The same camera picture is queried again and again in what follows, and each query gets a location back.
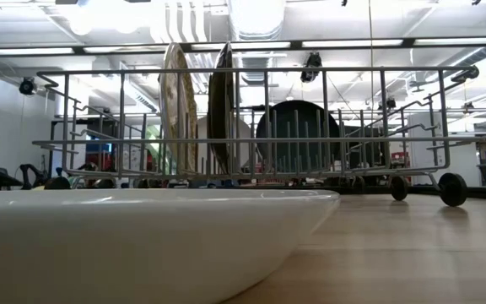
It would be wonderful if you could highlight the black plate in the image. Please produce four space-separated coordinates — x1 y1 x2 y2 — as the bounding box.
206 41 238 175

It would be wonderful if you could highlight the white plate dark teal underside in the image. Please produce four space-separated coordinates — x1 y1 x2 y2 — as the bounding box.
255 100 342 172

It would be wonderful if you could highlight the yellow white-patterned plate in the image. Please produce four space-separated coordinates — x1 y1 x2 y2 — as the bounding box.
158 41 200 175

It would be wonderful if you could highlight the green translucent plate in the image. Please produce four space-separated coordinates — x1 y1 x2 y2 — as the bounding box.
143 123 165 171

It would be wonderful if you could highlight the white deep plate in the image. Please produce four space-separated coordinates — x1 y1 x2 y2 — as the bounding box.
0 187 341 304

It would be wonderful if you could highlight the red black power station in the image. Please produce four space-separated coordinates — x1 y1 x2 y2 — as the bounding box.
83 141 116 175

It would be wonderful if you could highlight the red box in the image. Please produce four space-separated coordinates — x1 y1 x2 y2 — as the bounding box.
392 150 411 169

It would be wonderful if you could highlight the white cabinet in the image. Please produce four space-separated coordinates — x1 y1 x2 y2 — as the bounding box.
407 111 480 187

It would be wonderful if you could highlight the black hanging camera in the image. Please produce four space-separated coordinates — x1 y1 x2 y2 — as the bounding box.
300 52 324 84

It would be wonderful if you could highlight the thin hanging cable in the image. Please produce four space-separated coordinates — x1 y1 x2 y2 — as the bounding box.
367 0 374 140

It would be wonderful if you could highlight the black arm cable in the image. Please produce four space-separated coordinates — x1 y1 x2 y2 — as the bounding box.
18 162 51 191

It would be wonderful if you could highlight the grey wire dish rack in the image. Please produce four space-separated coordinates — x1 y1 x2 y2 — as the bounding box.
31 65 480 208

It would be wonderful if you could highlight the black round camera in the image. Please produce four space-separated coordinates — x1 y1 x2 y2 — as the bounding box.
18 77 38 97

